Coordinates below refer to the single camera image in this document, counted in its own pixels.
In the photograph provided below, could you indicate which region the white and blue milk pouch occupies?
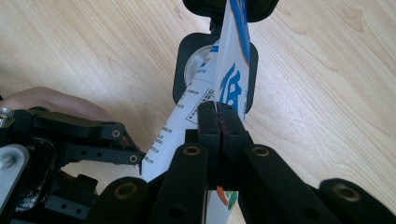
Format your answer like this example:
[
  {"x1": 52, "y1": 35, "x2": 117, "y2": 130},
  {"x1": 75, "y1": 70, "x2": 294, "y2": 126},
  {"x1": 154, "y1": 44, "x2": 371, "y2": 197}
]
[{"x1": 141, "y1": 0, "x2": 251, "y2": 224}]

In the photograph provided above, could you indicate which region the glass jar with black lid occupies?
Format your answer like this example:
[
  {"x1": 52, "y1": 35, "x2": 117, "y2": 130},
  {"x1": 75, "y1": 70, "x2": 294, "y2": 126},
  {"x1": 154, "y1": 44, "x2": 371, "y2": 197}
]
[{"x1": 172, "y1": 0, "x2": 279, "y2": 115}]

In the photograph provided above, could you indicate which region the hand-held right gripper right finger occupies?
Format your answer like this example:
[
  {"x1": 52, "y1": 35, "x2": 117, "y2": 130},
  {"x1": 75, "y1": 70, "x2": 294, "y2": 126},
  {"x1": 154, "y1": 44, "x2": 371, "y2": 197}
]
[{"x1": 217, "y1": 102, "x2": 341, "y2": 224}]

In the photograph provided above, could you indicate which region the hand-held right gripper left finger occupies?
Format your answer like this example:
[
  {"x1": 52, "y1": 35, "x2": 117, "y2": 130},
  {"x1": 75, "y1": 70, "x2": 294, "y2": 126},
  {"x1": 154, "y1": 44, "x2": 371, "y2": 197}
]
[{"x1": 148, "y1": 101, "x2": 223, "y2": 224}]

